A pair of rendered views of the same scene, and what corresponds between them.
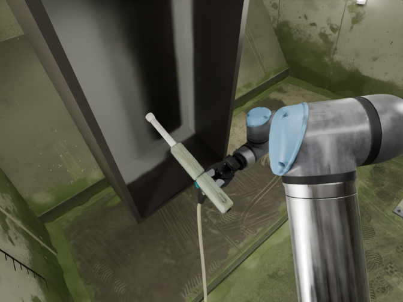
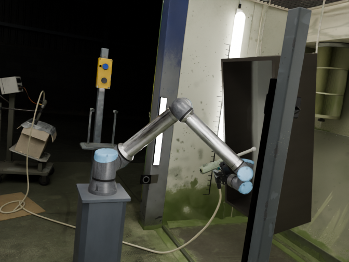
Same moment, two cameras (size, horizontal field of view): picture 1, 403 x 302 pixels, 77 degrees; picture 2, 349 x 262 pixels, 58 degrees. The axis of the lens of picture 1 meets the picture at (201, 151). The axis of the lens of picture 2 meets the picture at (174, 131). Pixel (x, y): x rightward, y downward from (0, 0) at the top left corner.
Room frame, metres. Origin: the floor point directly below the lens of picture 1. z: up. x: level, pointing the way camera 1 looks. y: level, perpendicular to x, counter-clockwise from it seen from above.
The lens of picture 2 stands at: (0.53, -2.28, 1.37)
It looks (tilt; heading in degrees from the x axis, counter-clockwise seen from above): 8 degrees down; 97
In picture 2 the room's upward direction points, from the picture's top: 7 degrees clockwise
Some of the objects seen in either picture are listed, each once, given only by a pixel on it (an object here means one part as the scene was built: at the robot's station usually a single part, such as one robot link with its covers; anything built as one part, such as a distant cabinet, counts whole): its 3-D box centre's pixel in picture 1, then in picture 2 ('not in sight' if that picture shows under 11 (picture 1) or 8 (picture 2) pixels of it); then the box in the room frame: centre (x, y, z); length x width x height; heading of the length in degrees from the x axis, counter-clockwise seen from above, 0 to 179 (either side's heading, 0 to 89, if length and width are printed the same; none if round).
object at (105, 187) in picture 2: not in sight; (103, 183); (-0.14, -0.33, 0.69); 0.19 x 0.19 x 0.10
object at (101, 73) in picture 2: not in sight; (104, 73); (-0.49, 0.43, 1.42); 0.12 x 0.06 x 0.26; 31
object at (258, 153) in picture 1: (256, 147); (241, 184); (0.76, -0.23, 0.80); 0.12 x 0.09 x 0.10; 124
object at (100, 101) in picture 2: not in sight; (96, 139); (-0.52, 0.48, 0.82); 0.06 x 0.06 x 1.64; 31
